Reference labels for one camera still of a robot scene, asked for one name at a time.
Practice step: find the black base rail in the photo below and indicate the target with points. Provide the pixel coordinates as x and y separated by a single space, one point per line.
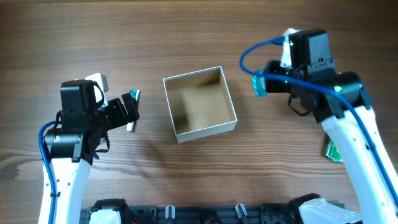
278 213

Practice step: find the small blue item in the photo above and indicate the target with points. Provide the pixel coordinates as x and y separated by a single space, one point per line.
95 155

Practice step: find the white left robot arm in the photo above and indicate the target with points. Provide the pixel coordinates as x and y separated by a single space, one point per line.
69 145

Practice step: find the blue liquid bottle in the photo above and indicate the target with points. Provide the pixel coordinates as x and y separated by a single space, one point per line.
259 84

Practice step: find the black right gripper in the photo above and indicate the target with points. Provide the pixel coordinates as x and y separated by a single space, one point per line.
268 79

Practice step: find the white cardboard box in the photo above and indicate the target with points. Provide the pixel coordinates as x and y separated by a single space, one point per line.
200 104

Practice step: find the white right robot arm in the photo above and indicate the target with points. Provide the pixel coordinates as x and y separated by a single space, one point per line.
341 104

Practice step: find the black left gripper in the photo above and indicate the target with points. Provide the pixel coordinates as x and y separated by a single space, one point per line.
129 107

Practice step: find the green soap packet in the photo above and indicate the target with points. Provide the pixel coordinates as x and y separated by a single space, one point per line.
332 153

